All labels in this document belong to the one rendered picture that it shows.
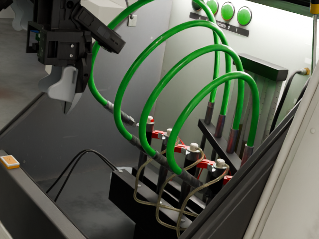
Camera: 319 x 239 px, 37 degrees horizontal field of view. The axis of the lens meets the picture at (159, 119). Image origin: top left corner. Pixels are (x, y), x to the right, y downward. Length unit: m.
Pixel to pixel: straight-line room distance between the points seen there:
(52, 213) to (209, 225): 0.37
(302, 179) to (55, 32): 0.48
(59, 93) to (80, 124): 0.63
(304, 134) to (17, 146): 0.79
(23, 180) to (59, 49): 0.50
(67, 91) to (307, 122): 0.42
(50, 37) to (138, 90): 0.78
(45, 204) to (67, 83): 0.38
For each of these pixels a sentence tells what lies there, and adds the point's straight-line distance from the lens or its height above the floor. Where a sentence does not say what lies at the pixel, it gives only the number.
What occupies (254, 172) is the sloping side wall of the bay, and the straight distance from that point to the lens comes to 0.89.
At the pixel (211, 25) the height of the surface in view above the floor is 1.38.
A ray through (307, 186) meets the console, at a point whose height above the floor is 1.18.
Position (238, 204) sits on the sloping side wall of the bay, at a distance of 0.88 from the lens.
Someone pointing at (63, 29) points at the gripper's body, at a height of 1.37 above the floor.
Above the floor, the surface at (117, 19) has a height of 1.36.
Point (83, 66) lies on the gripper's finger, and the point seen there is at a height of 1.32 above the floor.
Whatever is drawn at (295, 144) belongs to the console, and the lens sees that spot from 0.89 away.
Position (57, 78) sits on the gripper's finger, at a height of 1.28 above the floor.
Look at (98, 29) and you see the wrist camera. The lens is 0.80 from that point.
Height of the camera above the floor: 1.53
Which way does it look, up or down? 20 degrees down
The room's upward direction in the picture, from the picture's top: 10 degrees clockwise
